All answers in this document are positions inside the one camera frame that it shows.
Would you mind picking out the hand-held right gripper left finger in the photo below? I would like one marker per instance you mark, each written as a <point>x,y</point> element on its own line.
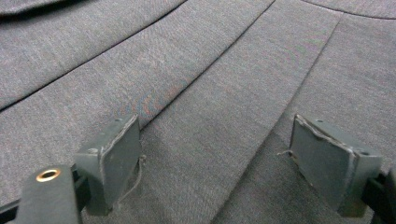
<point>120,161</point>

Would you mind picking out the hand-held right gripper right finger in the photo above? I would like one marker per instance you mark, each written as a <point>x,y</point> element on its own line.
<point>323,161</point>

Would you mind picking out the dark grey pleated skirt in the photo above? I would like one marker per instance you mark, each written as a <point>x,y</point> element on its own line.
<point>199,81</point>

